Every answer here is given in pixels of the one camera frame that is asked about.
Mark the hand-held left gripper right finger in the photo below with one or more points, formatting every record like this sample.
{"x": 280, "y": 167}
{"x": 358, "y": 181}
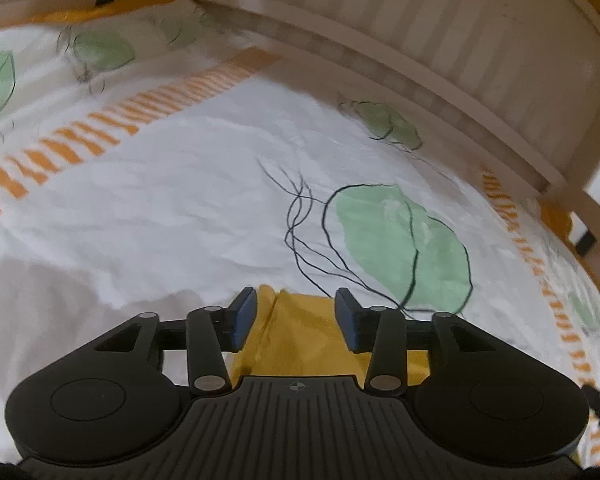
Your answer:
{"x": 347, "y": 320}

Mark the yellow knit sweater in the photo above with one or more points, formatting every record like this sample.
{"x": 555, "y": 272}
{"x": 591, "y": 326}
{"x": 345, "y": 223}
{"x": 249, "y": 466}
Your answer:
{"x": 300, "y": 335}

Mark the white leaf-print duvet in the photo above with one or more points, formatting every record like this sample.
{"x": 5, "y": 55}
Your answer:
{"x": 180, "y": 185}

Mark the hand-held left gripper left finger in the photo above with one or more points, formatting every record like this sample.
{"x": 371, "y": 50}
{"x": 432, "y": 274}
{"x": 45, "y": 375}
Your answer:
{"x": 242, "y": 317}

